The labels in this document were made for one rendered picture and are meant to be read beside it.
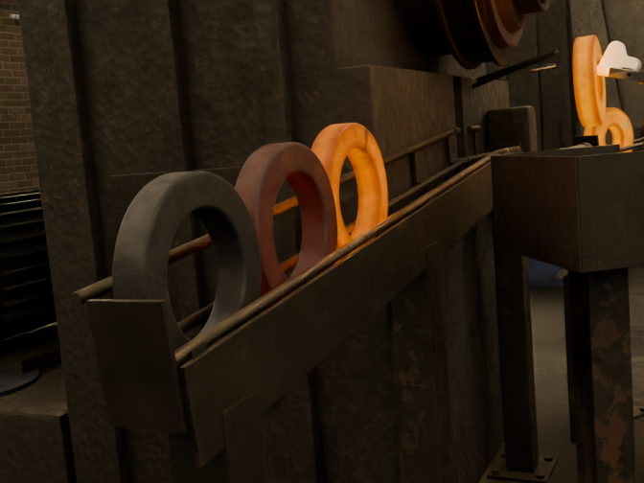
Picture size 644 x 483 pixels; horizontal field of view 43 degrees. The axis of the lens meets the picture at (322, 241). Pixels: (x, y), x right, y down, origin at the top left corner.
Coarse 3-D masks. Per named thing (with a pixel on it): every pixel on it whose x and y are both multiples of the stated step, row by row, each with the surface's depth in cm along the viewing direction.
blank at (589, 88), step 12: (588, 36) 139; (576, 48) 137; (588, 48) 136; (600, 48) 145; (576, 60) 136; (588, 60) 135; (600, 60) 144; (576, 72) 136; (588, 72) 135; (576, 84) 136; (588, 84) 135; (600, 84) 145; (576, 96) 137; (588, 96) 136; (600, 96) 144; (588, 108) 137; (600, 108) 140; (588, 120) 140; (600, 120) 140
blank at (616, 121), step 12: (612, 108) 203; (612, 120) 203; (624, 120) 205; (588, 132) 201; (600, 132) 201; (612, 132) 207; (624, 132) 206; (600, 144) 201; (612, 144) 208; (624, 144) 206
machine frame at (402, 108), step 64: (64, 0) 146; (128, 0) 144; (192, 0) 138; (256, 0) 130; (320, 0) 128; (384, 0) 148; (64, 64) 148; (128, 64) 146; (192, 64) 140; (256, 64) 135; (320, 64) 130; (384, 64) 148; (448, 64) 184; (64, 128) 150; (128, 128) 148; (192, 128) 142; (256, 128) 137; (320, 128) 132; (384, 128) 132; (448, 128) 164; (64, 192) 156; (128, 192) 148; (64, 256) 158; (192, 256) 142; (448, 256) 162; (64, 320) 161; (384, 320) 132; (448, 320) 161; (64, 384) 164; (320, 384) 139; (384, 384) 133; (448, 384) 160; (128, 448) 159; (320, 448) 140; (384, 448) 135
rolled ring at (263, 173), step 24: (288, 144) 86; (264, 168) 82; (288, 168) 85; (312, 168) 90; (240, 192) 81; (264, 192) 81; (312, 192) 92; (264, 216) 81; (312, 216) 94; (264, 240) 81; (312, 240) 94; (336, 240) 95; (264, 264) 81; (264, 288) 82
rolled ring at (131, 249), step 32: (160, 192) 67; (192, 192) 69; (224, 192) 74; (128, 224) 65; (160, 224) 65; (224, 224) 75; (128, 256) 64; (160, 256) 65; (224, 256) 78; (256, 256) 79; (128, 288) 64; (160, 288) 65; (224, 288) 78; (256, 288) 79
